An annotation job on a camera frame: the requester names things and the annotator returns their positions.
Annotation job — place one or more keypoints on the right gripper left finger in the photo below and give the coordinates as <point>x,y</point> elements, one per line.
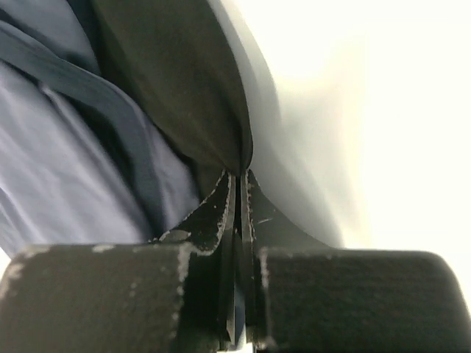
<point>176,295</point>

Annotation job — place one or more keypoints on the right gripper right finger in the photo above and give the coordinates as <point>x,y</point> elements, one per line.
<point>302,295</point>

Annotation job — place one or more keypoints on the blue printed tank top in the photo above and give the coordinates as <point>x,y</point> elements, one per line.
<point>80,160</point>

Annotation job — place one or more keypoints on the black tank top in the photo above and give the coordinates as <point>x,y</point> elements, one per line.
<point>174,59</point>

